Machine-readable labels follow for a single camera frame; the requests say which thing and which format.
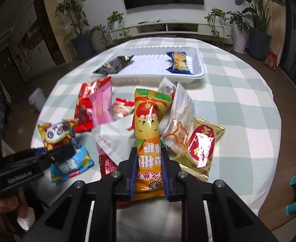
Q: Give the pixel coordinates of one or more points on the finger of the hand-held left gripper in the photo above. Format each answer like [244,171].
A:
[62,153]
[21,154]

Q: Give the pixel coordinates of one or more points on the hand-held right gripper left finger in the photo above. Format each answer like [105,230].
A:
[131,181]

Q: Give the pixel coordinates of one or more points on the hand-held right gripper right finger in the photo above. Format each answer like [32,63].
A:
[166,181]

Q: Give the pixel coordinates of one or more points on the panda print blue snack packet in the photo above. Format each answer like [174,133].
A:
[57,133]

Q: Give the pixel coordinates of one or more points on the gold and red snack packet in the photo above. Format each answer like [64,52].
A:
[200,143]

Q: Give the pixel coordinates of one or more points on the long orange snack packet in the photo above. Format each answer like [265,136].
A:
[148,131]

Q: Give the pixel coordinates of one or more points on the pink snack packet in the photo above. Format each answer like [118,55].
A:
[101,103]

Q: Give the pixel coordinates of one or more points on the white plastic tray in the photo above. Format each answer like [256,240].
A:
[148,65]

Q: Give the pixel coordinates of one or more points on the person's left hand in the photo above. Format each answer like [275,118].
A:
[4,209]

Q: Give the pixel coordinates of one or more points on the dark red snack packet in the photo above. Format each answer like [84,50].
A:
[107,166]

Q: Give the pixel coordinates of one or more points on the white paper snack packet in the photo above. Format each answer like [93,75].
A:
[115,138]

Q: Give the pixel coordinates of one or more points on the white trash bin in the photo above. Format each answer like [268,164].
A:
[37,99]

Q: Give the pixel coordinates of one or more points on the large red snack packet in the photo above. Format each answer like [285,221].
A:
[84,98]

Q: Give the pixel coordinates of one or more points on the clear packet with orange outline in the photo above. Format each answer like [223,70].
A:
[179,121]

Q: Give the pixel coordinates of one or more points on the small red white candy packet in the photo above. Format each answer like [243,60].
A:
[120,109]

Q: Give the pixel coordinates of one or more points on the small white snack packet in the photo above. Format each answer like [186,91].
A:
[166,87]

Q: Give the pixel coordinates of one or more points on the blue and yellow snack packet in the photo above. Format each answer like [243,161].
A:
[179,64]

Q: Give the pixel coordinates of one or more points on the small plant in grey pot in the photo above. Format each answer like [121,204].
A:
[98,39]

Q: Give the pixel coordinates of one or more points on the tall leafy plant dark pot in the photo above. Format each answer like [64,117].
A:
[74,17]

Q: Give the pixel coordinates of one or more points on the thin trailing green plant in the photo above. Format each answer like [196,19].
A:
[116,22]

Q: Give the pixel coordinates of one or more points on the white television console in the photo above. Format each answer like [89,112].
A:
[168,27]

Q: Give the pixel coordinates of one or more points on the red gift box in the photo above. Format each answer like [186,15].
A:
[271,61]

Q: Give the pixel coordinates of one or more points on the bushy plant in white pot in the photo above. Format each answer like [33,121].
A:
[240,30]

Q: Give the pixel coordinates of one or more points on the trailing plant on console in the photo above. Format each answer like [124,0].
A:
[217,20]

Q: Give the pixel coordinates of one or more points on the large-leaf plant in dark pot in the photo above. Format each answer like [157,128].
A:
[260,37]

